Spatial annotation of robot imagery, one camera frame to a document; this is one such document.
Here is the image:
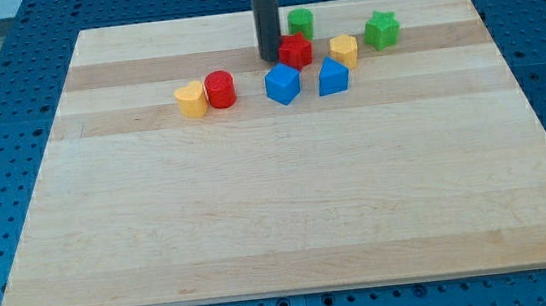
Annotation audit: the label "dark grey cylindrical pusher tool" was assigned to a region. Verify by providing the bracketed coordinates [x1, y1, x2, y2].
[250, 0, 281, 63]

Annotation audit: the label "yellow heart block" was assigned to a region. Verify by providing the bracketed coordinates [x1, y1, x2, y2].
[174, 80, 209, 119]

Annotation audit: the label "green cylinder block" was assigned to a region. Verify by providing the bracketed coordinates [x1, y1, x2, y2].
[287, 7, 314, 40]

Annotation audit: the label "red star block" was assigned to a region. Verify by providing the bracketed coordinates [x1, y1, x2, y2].
[278, 32, 313, 71]

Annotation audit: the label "blue cube block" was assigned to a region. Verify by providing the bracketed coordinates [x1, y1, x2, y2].
[264, 63, 301, 106]

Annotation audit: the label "yellow hexagon block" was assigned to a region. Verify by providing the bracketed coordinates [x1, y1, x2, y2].
[329, 34, 359, 69]

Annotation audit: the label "red cylinder block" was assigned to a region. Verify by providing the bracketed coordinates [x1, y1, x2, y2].
[204, 70, 237, 109]

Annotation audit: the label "blue triangular prism block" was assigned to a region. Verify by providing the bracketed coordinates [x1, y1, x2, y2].
[318, 57, 350, 96]

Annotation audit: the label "green star block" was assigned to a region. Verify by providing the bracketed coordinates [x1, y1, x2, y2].
[363, 10, 400, 51]

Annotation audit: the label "light wooden board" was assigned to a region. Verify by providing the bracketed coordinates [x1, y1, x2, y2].
[1, 0, 546, 306]

